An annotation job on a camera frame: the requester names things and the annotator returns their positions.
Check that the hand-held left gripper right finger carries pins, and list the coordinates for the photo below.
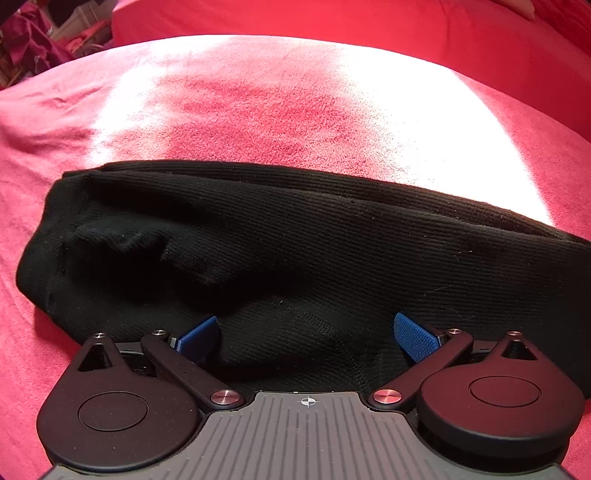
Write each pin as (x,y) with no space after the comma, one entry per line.
(413,338)

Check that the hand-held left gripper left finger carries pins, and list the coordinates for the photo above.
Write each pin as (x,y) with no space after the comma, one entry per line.
(199,336)

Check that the black ribbed pants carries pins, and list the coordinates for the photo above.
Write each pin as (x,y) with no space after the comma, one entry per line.
(323,240)

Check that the red fleece blanket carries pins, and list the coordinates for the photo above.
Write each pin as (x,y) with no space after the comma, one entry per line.
(277,106)

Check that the red cushion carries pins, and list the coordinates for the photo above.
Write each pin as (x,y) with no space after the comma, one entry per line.
(369,23)

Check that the white storage box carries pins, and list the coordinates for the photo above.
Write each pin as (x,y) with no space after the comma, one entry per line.
(78,23)

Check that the maroon crumpled cloth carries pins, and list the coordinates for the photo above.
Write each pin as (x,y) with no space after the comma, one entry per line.
(27,41)

